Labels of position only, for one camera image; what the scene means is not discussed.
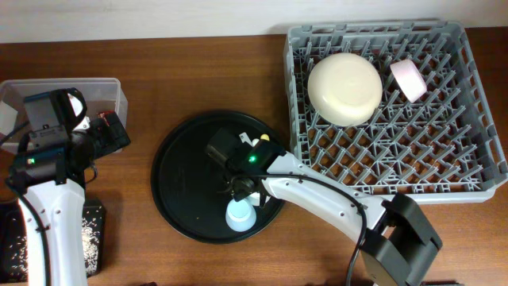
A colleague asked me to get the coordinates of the white cup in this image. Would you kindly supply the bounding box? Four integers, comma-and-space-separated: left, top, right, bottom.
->
246, 192, 268, 207

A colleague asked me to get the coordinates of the red snack wrapper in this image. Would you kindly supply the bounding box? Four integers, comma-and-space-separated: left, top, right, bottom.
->
98, 111, 110, 118

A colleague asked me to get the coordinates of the light blue cup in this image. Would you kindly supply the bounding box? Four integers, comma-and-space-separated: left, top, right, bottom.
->
225, 199, 256, 232

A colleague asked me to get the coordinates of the cream plate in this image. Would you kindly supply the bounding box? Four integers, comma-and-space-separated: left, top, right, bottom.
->
307, 52, 383, 127

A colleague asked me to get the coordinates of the pink small bowl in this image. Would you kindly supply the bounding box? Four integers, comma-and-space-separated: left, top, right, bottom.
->
390, 60, 427, 103

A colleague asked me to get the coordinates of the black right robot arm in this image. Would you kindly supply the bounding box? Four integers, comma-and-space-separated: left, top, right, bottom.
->
205, 129, 443, 285

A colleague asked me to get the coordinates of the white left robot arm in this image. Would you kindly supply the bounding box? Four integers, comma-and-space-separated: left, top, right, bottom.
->
5, 87, 131, 285

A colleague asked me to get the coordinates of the clear plastic waste bin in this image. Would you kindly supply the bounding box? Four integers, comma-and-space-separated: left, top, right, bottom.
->
1, 78, 128, 154

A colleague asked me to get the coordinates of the grey dishwasher rack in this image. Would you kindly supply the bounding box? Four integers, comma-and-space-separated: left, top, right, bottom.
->
283, 21, 507, 203

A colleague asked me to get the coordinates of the black round tray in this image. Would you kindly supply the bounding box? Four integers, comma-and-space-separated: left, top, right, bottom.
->
151, 110, 284, 244

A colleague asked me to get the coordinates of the black tray bin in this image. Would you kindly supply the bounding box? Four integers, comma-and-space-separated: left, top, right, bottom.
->
1, 199, 106, 284

